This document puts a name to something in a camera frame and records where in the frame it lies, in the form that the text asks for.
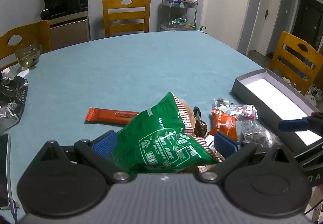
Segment orange square snack packet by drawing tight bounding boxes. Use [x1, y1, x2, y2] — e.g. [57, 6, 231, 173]
[209, 109, 238, 140]

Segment orange snack bar wrapper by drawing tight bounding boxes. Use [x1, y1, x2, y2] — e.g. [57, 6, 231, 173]
[85, 107, 139, 125]

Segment green snack bag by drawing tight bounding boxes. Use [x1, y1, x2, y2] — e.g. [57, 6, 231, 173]
[112, 92, 218, 174]

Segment clear bag dark snacks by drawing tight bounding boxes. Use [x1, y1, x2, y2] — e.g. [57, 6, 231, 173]
[241, 120, 280, 148]

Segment dark wrapped chocolate candy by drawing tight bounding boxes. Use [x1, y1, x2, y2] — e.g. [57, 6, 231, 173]
[193, 106, 208, 138]

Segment clear pink candy packet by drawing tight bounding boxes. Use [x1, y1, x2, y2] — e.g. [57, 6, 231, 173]
[214, 98, 258, 120]

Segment grey open cardboard box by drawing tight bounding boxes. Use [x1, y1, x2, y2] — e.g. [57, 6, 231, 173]
[232, 69, 322, 156]

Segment wooden chair at right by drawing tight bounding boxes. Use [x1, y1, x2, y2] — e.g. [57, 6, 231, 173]
[269, 31, 322, 95]

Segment wooden chair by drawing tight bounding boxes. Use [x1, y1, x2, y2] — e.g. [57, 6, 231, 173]
[1, 20, 52, 71]
[269, 31, 322, 95]
[102, 0, 151, 37]

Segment black foil snack bag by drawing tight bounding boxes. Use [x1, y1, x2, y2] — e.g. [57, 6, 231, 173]
[0, 76, 28, 134]

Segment smartphone at table edge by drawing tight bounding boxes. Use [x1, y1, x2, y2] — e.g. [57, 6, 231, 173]
[0, 134, 12, 209]

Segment green tote bag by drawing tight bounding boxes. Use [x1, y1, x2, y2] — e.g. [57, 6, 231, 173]
[199, 26, 207, 34]

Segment wooden chair at left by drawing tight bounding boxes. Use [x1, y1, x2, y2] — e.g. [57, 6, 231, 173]
[1, 20, 52, 71]

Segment wooden chair at back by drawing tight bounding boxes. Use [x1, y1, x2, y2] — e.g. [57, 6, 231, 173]
[102, 0, 151, 37]

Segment metal trolley shelf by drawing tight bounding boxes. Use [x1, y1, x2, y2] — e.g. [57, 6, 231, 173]
[159, 0, 198, 32]

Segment black water dispenser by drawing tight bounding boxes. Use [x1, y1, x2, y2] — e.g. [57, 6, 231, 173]
[41, 0, 91, 50]

